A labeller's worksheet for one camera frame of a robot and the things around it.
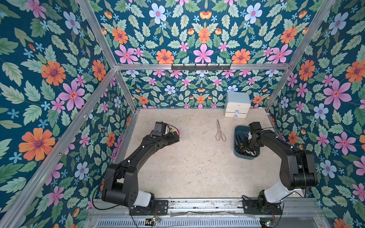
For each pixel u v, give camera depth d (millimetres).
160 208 734
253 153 907
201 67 927
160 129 689
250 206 734
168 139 787
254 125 766
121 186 425
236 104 1045
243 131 1018
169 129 990
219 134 1045
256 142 764
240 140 985
